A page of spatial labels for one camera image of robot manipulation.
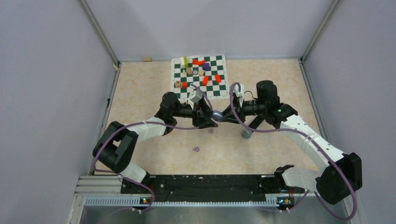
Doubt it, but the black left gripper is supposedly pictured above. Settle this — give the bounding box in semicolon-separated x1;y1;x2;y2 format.
172;96;219;129

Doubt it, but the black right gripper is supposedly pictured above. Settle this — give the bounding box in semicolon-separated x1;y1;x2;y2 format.
220;96;267;124

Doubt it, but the grey-blue earbud case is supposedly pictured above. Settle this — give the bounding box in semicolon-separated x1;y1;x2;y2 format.
212;110;224;122

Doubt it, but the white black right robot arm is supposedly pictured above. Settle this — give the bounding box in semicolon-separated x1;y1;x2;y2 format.
221;80;362;204

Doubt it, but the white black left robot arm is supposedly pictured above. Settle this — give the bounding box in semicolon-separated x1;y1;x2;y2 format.
92;91;218;193

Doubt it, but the black microphone grey head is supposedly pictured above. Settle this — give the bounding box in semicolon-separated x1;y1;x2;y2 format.
241;116;264;139

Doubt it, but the red block right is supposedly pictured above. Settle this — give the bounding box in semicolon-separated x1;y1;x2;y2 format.
215;74;222;83

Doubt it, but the red cylinder block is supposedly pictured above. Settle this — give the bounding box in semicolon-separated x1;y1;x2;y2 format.
202;76;209;86

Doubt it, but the green white chessboard mat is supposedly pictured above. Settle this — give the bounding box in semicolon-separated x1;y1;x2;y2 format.
170;55;230;100

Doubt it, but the purple block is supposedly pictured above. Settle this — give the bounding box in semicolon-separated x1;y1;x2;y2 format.
202;63;211;71

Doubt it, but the red arch block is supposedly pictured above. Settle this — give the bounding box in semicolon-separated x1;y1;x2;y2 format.
192;58;205;66

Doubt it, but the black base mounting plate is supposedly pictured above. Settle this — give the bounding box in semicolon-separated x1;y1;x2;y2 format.
120;175;305;203

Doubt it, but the yellow-green block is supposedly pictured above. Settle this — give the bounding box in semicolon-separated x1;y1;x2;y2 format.
181;56;188;68

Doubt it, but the wooden cork piece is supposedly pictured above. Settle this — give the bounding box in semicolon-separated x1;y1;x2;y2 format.
142;57;152;62

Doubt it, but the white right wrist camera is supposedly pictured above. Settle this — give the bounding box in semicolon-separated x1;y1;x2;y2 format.
232;83;244;100

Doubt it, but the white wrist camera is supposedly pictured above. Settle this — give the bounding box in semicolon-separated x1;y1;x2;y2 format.
232;83;244;100
188;90;202;105

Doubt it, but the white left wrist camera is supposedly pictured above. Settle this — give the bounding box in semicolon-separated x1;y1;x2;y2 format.
188;90;202;105

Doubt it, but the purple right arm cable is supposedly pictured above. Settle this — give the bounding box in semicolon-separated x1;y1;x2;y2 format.
229;82;358;221

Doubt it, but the aluminium frame rail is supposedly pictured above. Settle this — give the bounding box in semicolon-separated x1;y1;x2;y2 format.
66;175;369;224

